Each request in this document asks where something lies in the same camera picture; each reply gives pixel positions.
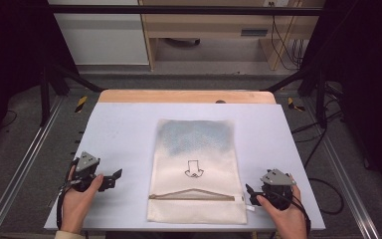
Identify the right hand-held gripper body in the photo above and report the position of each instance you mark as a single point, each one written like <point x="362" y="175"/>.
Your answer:
<point x="277" y="181"/>

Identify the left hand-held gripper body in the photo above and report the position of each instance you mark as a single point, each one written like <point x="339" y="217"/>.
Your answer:
<point x="87" y="166"/>

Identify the cream mesh laundry bag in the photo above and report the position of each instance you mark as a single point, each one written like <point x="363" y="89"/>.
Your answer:
<point x="195" y="156"/>

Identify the person's right hand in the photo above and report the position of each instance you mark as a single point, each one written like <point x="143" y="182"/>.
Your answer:
<point x="288" y="222"/>

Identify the person's left hand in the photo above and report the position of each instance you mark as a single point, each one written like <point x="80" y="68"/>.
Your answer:
<point x="76" y="209"/>

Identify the white foam mat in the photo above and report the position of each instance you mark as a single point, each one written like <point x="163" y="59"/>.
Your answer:
<point x="122" y="139"/>

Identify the yellow black floor tape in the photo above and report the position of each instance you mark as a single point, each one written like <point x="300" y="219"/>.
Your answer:
<point x="291" y="104"/>
<point x="81" y="103"/>

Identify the black metal stand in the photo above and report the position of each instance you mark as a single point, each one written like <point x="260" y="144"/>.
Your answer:
<point x="321" y="99"/>
<point x="44" y="99"/>

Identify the wooden table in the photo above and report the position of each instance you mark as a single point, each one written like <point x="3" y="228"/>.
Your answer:
<point x="179" y="96"/>

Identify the white cabinet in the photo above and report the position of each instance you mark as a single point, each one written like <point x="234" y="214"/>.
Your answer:
<point x="102" y="40"/>

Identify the dark curtain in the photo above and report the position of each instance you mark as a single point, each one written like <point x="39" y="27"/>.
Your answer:
<point x="10" y="49"/>
<point x="364" y="66"/>

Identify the grey desk label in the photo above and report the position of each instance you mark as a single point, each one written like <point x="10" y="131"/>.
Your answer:
<point x="254" y="32"/>

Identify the light wooden desk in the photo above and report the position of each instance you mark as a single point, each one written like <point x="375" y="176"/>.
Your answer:
<point x="212" y="26"/>

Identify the aluminium floor rail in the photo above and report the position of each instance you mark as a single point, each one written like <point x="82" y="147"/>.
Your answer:
<point x="341" y="172"/>
<point x="20" y="166"/>

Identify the black horizontal frame bar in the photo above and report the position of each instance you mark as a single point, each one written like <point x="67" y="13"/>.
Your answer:
<point x="179" y="10"/>

